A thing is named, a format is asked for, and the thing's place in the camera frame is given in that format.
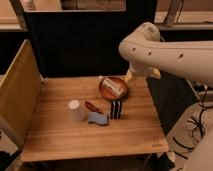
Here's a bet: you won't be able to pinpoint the brown oval wooden piece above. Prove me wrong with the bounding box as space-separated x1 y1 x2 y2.
85 101 103 113

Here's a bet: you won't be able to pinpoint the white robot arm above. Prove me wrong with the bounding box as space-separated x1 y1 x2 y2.
118 22 213 171

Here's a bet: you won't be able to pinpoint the blue folded cloth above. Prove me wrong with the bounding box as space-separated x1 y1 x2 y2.
88 112 108 126

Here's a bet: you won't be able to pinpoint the wooden side panel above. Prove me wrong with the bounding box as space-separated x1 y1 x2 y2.
0 40 42 149

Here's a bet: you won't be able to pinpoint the black floor cables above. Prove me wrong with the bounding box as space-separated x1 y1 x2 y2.
172 84 213 161

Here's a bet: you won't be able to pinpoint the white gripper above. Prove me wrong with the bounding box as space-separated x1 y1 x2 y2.
125 65 161 83

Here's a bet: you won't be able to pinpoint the black white striped eraser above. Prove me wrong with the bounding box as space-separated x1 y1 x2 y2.
110 100 122 119

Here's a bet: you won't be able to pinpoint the white wrapped bar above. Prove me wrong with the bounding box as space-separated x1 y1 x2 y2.
102 78 124 98

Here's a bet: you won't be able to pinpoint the black back panel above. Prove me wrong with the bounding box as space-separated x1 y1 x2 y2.
24 0 157 77

